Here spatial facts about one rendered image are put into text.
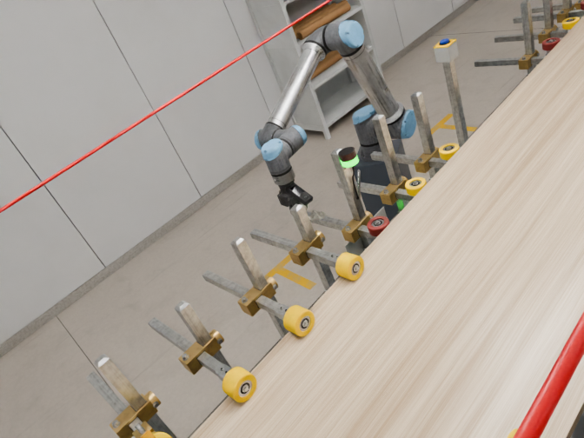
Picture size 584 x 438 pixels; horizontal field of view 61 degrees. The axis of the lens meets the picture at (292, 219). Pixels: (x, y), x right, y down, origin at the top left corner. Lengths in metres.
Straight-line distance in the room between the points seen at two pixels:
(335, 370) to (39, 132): 3.03
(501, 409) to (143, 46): 3.60
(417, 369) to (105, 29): 3.38
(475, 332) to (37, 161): 3.26
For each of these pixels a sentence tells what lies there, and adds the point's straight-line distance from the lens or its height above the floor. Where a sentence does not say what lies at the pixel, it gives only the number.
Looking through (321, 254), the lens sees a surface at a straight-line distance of 1.65.
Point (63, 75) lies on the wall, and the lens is 3.97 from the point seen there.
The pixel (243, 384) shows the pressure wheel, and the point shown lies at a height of 0.95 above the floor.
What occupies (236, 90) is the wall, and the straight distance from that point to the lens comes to 4.56.
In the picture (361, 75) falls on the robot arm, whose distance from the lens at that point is 2.42.
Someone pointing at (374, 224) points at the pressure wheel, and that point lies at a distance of 1.80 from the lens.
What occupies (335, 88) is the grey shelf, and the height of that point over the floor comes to 0.18.
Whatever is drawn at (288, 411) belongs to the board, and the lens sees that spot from 1.36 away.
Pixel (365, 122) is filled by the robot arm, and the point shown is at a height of 0.84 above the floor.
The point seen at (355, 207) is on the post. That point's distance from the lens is 1.86.
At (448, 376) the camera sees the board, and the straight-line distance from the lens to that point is 1.30.
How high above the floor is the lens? 1.94
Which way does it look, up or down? 31 degrees down
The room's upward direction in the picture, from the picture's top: 24 degrees counter-clockwise
